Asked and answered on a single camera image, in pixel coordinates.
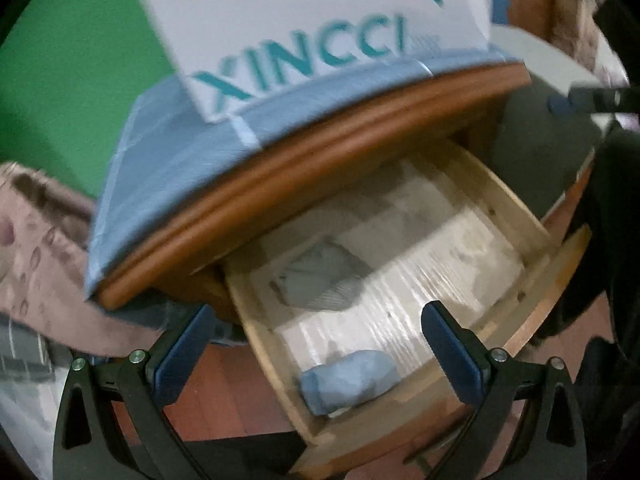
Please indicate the wooden drawer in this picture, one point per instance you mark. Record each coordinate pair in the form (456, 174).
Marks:
(550, 300)

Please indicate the green foam mat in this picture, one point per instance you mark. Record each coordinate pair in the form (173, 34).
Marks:
(75, 85)

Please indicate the grey underwear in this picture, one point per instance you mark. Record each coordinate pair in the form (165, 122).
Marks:
(320, 280)

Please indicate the blue checked cloth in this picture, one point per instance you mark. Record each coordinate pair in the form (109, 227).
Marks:
(165, 160)

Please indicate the grey plaid bedding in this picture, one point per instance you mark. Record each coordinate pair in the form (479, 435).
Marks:
(25, 350)

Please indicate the wooden nightstand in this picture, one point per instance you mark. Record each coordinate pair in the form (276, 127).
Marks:
(300, 160)

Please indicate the brown wooden panel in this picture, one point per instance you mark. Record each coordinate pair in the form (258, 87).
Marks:
(532, 0)

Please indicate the white drawer liner paper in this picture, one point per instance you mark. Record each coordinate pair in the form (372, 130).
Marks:
(425, 270)

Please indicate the white shoe box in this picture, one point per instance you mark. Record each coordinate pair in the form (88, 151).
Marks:
(300, 20)

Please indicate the white satin bedding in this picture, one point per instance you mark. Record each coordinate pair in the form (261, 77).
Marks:
(25, 410)

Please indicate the pink leaf print pillow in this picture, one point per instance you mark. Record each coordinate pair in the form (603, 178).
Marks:
(50, 260)

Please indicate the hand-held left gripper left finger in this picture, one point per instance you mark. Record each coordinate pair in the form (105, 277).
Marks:
(185, 355)

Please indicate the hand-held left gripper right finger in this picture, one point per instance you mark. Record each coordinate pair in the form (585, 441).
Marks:
(452, 355)

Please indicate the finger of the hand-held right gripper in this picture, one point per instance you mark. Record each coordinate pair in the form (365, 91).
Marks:
(590, 99)

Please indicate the light blue underwear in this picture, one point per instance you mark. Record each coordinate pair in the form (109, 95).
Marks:
(350, 380)

